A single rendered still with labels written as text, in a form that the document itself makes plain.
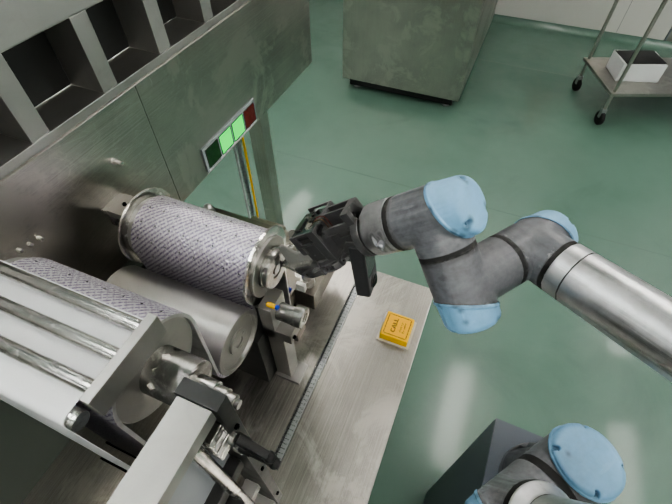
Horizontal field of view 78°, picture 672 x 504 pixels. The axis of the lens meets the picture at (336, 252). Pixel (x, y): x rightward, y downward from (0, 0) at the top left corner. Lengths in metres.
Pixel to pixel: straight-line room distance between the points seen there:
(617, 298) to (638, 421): 1.77
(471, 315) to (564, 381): 1.71
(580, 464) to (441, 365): 1.31
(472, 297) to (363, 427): 0.52
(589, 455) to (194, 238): 0.73
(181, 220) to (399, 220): 0.40
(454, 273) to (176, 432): 0.34
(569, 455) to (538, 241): 0.37
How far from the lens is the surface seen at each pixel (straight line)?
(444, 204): 0.49
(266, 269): 0.71
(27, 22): 0.77
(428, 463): 1.92
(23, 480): 1.09
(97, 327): 0.52
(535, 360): 2.22
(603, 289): 0.56
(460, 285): 0.52
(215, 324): 0.72
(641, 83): 3.95
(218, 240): 0.72
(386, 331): 1.04
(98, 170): 0.87
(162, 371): 0.55
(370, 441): 0.97
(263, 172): 1.80
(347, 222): 0.57
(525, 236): 0.59
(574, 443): 0.83
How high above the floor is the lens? 1.84
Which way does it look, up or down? 51 degrees down
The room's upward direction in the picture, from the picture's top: straight up
